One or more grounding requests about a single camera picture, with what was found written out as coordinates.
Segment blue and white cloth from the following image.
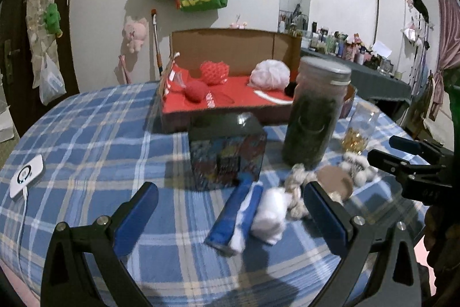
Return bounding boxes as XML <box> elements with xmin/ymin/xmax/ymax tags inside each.
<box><xmin>204</xmin><ymin>173</ymin><xmax>264</xmax><ymax>256</ymax></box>

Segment white soft cloth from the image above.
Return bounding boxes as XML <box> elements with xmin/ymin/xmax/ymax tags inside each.
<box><xmin>250</xmin><ymin>187</ymin><xmax>292</xmax><ymax>245</ymax></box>

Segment black fuzzy pom-pom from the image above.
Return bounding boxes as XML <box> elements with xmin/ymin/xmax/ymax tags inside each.
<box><xmin>284</xmin><ymin>82</ymin><xmax>297</xmax><ymax>98</ymax></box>

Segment red fabric pouch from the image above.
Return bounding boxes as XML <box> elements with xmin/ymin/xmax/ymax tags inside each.
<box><xmin>183</xmin><ymin>80</ymin><xmax>210</xmax><ymax>103</ymax></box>

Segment person's right hand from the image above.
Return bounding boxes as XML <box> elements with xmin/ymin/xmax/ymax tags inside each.
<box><xmin>423</xmin><ymin>203</ymin><xmax>459</xmax><ymax>298</ymax></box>

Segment blue plaid tablecloth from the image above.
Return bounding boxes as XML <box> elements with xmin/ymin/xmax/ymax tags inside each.
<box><xmin>0</xmin><ymin>79</ymin><xmax>432</xmax><ymax>307</ymax></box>

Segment small glass jar gold beads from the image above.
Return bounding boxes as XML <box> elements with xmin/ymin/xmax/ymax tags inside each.
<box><xmin>342</xmin><ymin>102</ymin><xmax>380</xmax><ymax>154</ymax></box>

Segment white round-logo charger device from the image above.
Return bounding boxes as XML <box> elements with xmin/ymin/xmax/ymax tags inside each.
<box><xmin>9</xmin><ymin>154</ymin><xmax>45</xmax><ymax>199</ymax></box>

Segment beige round powder puff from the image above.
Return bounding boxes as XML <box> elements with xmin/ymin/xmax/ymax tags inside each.
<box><xmin>317</xmin><ymin>165</ymin><xmax>354</xmax><ymax>203</ymax></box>

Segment dark green covered side table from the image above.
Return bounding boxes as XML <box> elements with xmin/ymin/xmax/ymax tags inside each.
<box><xmin>301</xmin><ymin>47</ymin><xmax>412</xmax><ymax>104</ymax></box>

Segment tall jar of dark leaves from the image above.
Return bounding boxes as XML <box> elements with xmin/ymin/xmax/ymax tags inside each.
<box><xmin>282</xmin><ymin>56</ymin><xmax>351</xmax><ymax>169</ymax></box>

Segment colourful tin box black lid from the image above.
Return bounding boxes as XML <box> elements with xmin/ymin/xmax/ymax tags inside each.
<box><xmin>188</xmin><ymin>112</ymin><xmax>267</xmax><ymax>191</ymax></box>

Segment white plastic bag hanging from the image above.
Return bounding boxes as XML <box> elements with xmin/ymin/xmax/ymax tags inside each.
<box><xmin>39</xmin><ymin>54</ymin><xmax>66</xmax><ymax>106</ymax></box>

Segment pink curtain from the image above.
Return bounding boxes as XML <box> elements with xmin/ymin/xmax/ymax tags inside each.
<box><xmin>430</xmin><ymin>0</ymin><xmax>459</xmax><ymax>121</ymax></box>

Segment white mesh bath loofah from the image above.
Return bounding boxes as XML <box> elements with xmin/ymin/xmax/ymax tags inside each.
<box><xmin>249</xmin><ymin>59</ymin><xmax>290</xmax><ymax>91</ymax></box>

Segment red foam net ball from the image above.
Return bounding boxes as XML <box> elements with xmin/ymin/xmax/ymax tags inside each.
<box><xmin>200</xmin><ymin>61</ymin><xmax>230</xmax><ymax>86</ymax></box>

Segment cardboard box with red lining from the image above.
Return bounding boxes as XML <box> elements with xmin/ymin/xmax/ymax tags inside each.
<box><xmin>156</xmin><ymin>27</ymin><xmax>357</xmax><ymax>134</ymax></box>

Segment green plush on door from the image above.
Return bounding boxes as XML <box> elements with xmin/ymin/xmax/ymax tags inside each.
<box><xmin>44</xmin><ymin>3</ymin><xmax>63</xmax><ymax>38</ymax></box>

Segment cream knotted rope toy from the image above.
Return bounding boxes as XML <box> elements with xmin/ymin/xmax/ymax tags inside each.
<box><xmin>284</xmin><ymin>152</ymin><xmax>377</xmax><ymax>220</ymax></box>

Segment pink pig plush on wall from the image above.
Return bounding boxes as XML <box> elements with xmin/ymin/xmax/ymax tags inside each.
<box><xmin>123</xmin><ymin>16</ymin><xmax>148</xmax><ymax>54</ymax></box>

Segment orange handled stick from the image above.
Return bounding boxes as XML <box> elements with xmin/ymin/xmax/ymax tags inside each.
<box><xmin>150</xmin><ymin>9</ymin><xmax>163</xmax><ymax>77</ymax></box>

